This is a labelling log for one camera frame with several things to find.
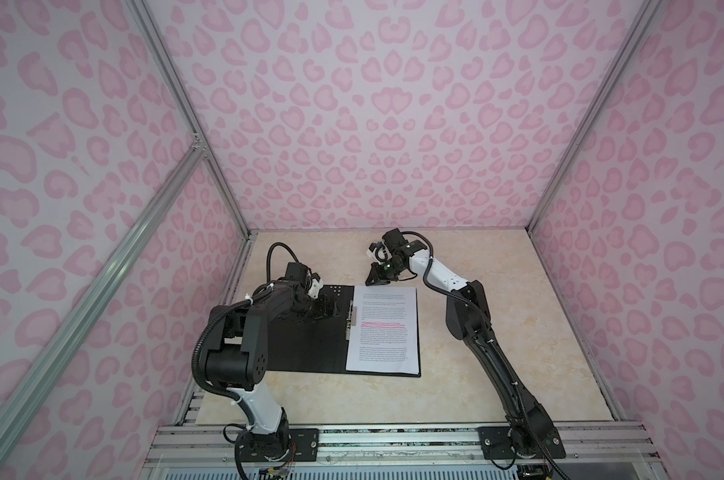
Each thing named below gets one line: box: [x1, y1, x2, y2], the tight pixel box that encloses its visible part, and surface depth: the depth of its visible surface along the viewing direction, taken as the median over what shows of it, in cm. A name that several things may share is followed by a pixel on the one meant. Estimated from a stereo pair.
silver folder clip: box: [345, 300, 357, 341], surface depth 97 cm
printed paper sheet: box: [346, 286, 419, 375], surface depth 95 cm
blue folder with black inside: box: [266, 285, 421, 377], surface depth 89 cm
